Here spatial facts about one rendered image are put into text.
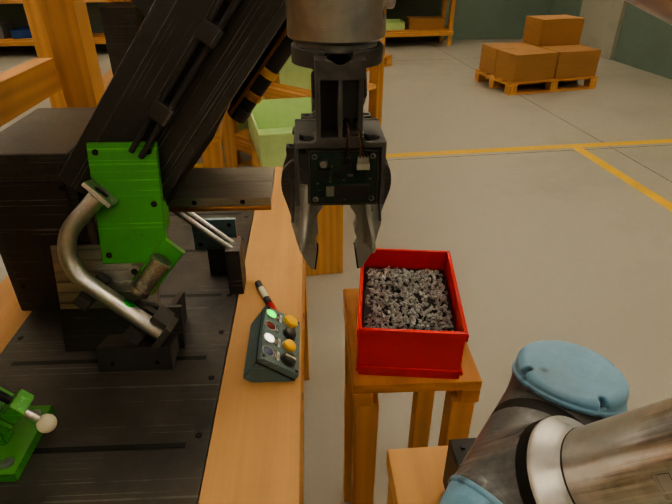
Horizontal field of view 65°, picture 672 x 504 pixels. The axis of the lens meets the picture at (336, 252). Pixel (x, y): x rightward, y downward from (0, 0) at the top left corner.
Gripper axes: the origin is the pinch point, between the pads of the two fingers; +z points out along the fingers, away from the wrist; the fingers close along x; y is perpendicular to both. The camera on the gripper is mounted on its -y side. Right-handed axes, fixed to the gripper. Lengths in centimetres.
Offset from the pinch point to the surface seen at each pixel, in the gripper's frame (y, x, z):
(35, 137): -54, -54, 5
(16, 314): -47, -65, 41
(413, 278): -56, 21, 41
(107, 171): -39, -37, 7
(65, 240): -33, -43, 16
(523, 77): -568, 242, 111
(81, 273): -32, -42, 22
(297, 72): -308, -11, 48
